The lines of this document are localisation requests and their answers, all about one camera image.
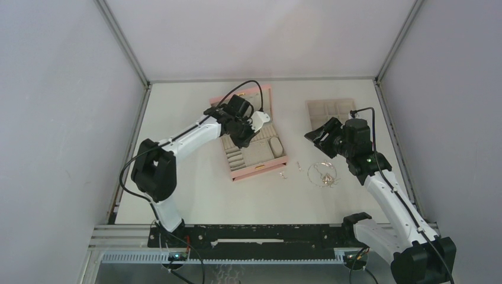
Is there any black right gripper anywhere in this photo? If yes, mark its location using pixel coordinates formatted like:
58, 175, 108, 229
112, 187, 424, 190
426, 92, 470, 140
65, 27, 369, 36
305, 116, 353, 159

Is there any pink jewelry box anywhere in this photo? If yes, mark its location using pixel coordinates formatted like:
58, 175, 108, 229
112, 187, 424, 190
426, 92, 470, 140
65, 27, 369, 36
209, 85, 288, 182

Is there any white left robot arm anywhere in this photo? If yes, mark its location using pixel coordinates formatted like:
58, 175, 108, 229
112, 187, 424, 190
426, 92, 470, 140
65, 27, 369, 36
131, 95, 271, 247

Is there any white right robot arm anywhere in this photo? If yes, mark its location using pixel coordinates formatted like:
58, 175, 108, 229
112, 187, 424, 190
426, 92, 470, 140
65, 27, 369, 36
304, 118, 456, 283

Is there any beige divided tray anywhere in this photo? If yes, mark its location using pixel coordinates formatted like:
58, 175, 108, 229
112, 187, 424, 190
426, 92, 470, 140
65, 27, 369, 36
305, 98, 356, 130

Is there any beige oval watch pillow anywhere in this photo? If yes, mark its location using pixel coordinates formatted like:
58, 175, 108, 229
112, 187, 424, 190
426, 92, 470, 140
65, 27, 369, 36
269, 137, 284, 158

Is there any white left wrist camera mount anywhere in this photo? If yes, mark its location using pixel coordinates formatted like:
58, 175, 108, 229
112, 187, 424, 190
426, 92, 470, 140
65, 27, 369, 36
250, 111, 271, 133

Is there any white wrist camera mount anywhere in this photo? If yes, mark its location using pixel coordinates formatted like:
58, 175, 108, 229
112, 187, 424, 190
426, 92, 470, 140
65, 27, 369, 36
349, 110, 358, 119
250, 111, 271, 133

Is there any black left camera cable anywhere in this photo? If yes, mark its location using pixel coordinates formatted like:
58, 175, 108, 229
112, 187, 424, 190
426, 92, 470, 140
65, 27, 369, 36
119, 80, 265, 205

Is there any silver hoop necklace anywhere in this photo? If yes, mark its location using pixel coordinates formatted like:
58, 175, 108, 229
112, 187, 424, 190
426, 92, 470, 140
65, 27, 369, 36
307, 160, 338, 188

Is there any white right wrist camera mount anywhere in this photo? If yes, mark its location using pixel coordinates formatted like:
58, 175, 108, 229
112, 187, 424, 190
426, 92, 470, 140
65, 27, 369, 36
349, 110, 358, 119

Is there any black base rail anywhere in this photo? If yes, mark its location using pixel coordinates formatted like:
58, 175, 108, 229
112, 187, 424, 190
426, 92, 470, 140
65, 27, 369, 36
147, 224, 368, 249

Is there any white slotted cable duct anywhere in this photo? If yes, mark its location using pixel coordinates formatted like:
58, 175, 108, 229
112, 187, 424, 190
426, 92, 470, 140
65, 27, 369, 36
101, 251, 345, 264

